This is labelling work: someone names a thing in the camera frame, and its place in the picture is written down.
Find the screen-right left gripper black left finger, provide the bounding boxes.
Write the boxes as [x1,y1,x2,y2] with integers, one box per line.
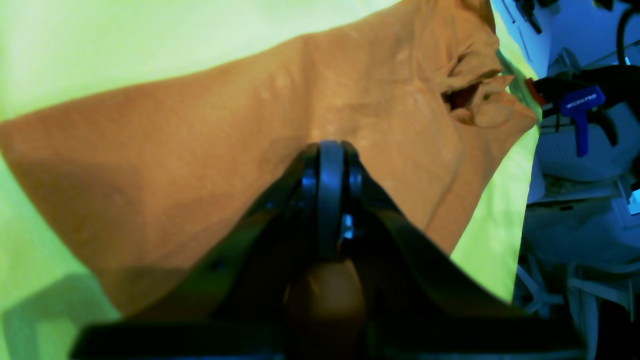
[70,141,330,360]

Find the screen-right left gripper black right finger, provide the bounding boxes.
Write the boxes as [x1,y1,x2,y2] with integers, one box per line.
[330,141,585,360]

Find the terracotta orange T-shirt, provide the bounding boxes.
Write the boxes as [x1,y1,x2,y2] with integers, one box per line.
[1,0,540,341]

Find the yellow table cloth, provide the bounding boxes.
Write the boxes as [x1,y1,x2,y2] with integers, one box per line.
[1,0,539,360]

